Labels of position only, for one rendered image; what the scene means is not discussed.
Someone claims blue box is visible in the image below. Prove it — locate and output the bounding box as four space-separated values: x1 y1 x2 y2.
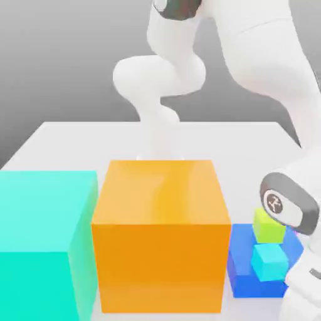
226 223 305 299

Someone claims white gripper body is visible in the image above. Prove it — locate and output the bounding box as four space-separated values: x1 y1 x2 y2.
279 246 321 321

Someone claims small green cube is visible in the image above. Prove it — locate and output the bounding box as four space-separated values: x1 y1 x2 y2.
253 208 287 245

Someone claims large orange box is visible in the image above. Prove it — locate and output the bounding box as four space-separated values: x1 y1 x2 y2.
90 159 232 315

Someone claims small cyan cube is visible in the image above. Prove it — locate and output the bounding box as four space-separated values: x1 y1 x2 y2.
250 243 290 283

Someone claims large teal box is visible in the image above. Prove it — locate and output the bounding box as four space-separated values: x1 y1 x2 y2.
0 170 99 321

